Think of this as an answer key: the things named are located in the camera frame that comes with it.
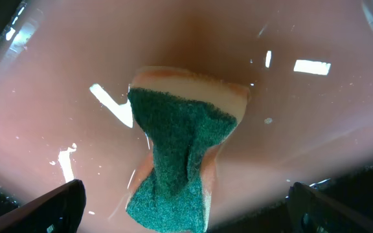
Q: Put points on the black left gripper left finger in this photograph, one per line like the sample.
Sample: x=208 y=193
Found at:
x=59 y=210

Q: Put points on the black tray with red liquid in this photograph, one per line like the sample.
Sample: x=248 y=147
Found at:
x=66 y=66

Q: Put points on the green and orange sponge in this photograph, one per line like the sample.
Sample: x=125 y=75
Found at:
x=188 y=117

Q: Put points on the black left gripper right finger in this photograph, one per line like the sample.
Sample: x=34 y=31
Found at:
x=309 y=209

